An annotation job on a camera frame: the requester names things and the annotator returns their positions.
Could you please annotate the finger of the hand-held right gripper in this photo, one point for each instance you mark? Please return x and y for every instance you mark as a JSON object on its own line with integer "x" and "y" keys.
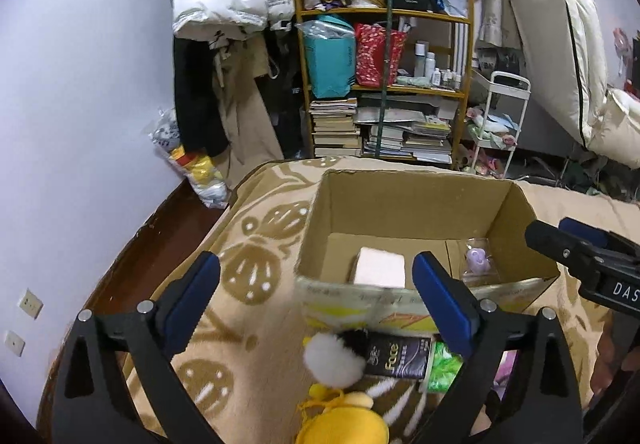
{"x": 555, "y": 241}
{"x": 582, "y": 230}

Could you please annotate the yellow plush toy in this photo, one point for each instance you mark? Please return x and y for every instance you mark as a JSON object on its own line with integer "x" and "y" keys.
{"x": 345, "y": 424}

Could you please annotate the person's right hand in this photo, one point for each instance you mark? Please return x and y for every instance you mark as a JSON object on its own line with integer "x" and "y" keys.
{"x": 611, "y": 356}

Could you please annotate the beige hanging trousers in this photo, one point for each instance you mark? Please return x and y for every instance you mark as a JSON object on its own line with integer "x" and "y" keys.
{"x": 245, "y": 124}

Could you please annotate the white mattress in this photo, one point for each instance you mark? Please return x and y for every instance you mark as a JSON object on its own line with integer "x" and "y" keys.
{"x": 565, "y": 39}

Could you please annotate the clear plastic bag of items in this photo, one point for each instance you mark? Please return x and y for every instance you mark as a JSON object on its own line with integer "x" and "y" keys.
{"x": 200, "y": 169}

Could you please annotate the brown cardboard box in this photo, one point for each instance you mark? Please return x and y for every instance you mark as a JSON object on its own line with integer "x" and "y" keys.
{"x": 415, "y": 204}

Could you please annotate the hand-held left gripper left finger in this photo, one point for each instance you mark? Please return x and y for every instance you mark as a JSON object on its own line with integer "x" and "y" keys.
{"x": 192, "y": 296}

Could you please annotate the purple toy in clear bag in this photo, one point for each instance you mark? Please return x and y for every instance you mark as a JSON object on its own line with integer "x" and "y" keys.
{"x": 476, "y": 260}

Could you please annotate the green pole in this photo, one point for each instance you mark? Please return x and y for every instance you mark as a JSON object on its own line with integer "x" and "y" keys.
{"x": 386, "y": 49}

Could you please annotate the wooden shelf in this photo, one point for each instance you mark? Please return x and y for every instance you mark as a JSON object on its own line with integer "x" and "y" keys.
{"x": 465, "y": 49}

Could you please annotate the row of cosmetic bottles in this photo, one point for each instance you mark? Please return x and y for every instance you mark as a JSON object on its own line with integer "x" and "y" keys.
{"x": 435, "y": 66}

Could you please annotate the green tissue pack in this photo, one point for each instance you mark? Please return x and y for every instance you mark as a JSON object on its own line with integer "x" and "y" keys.
{"x": 442, "y": 369}

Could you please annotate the pile of magazines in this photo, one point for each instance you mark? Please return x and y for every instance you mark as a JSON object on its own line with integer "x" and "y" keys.
{"x": 410, "y": 134}

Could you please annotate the teal bag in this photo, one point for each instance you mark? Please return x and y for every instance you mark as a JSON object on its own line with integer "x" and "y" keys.
{"x": 330, "y": 56}

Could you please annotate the white and black pompom plush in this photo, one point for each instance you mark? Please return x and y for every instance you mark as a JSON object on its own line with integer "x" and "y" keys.
{"x": 332, "y": 359}

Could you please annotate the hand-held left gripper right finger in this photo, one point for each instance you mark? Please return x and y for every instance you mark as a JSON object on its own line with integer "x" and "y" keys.
{"x": 442, "y": 306}

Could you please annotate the white wall socket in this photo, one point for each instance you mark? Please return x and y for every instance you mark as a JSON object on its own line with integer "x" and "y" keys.
{"x": 14, "y": 343}
{"x": 31, "y": 305}

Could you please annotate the white rolling cart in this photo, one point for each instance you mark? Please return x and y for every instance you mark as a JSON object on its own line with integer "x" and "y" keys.
{"x": 500, "y": 124}

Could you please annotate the stack of old books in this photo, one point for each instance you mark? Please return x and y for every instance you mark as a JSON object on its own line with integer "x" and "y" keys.
{"x": 335, "y": 126}

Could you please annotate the black tissue pack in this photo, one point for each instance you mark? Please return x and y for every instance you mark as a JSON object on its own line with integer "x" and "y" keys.
{"x": 397, "y": 356}

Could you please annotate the white tissue pack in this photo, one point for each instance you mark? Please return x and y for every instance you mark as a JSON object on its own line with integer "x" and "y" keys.
{"x": 380, "y": 266}

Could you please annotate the beige printed blanket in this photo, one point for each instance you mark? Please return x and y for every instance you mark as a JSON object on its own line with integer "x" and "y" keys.
{"x": 260, "y": 244}

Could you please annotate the black hanging garment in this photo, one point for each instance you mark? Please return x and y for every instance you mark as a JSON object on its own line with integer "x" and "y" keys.
{"x": 197, "y": 99}

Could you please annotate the red patterned bag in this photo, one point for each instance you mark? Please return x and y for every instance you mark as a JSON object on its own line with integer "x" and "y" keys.
{"x": 377, "y": 54}

